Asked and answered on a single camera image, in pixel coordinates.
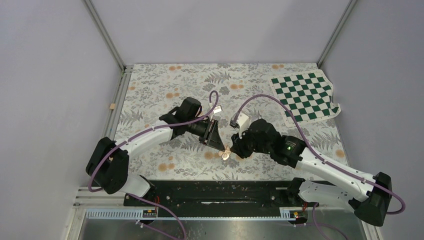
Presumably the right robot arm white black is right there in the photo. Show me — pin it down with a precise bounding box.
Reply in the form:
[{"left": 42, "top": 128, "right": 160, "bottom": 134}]
[{"left": 230, "top": 119, "right": 392, "bottom": 227}]

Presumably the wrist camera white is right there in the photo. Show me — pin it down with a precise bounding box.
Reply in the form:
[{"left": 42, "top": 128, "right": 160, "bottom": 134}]
[
  {"left": 229, "top": 112, "right": 250, "bottom": 139},
  {"left": 209, "top": 103, "right": 222, "bottom": 115}
]

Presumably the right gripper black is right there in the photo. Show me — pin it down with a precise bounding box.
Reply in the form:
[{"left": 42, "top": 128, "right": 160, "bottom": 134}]
[{"left": 229, "top": 124, "right": 272, "bottom": 159}]

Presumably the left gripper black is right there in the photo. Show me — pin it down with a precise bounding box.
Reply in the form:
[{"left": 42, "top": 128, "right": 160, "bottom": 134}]
[{"left": 187, "top": 117, "right": 226, "bottom": 152}]

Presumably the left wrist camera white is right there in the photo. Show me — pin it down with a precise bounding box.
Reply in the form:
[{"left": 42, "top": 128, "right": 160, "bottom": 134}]
[{"left": 209, "top": 103, "right": 222, "bottom": 115}]

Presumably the floral patterned table mat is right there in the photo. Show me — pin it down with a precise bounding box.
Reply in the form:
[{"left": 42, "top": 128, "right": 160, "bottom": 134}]
[{"left": 109, "top": 62, "right": 354, "bottom": 182}]

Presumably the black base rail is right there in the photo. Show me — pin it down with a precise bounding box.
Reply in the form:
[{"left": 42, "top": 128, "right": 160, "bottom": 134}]
[{"left": 144, "top": 180, "right": 313, "bottom": 218}]

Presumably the green white checkered mat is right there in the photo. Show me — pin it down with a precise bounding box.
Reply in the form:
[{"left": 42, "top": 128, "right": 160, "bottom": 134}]
[{"left": 268, "top": 69, "right": 342, "bottom": 127}]

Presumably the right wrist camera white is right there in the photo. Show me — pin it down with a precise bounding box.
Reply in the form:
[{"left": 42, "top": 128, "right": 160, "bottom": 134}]
[{"left": 229, "top": 112, "right": 250, "bottom": 139}]

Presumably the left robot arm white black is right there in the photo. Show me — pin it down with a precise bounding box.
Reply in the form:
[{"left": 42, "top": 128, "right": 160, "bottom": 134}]
[{"left": 85, "top": 97, "right": 225, "bottom": 206}]

